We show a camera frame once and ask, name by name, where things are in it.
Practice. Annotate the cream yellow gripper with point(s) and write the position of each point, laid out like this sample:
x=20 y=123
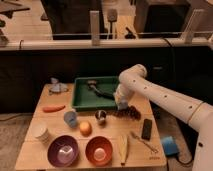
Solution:
x=119 y=95

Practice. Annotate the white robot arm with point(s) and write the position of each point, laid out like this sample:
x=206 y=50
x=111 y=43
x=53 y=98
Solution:
x=196 y=113

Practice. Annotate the green plastic tray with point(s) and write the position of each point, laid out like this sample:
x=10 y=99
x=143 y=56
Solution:
x=93 y=93

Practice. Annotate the bunch of dark grapes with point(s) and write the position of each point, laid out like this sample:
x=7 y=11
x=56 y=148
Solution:
x=130 y=112

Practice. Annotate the small metal cup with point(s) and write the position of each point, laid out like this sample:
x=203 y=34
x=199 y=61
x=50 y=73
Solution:
x=100 y=116

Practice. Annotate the black rectangular block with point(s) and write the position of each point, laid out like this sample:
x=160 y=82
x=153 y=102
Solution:
x=146 y=130

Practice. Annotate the yellow corn cob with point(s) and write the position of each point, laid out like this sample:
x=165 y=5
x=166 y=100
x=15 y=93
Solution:
x=123 y=148

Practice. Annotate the orange round fruit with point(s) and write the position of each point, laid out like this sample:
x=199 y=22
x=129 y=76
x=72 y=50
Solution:
x=85 y=128

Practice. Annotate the light blue cup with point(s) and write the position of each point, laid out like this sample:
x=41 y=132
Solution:
x=70 y=118

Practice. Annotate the orange bowl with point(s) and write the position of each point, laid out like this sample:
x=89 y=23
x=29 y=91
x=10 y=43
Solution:
x=99 y=151

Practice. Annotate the blue box on floor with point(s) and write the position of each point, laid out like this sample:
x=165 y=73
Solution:
x=169 y=146

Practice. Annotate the orange carrot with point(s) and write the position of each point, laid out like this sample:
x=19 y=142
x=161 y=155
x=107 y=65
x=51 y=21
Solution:
x=50 y=109

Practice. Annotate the wooden table board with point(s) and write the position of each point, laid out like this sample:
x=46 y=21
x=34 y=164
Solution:
x=129 y=154

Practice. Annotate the purple bowl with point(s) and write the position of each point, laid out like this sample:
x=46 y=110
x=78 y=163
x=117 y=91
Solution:
x=63 y=151

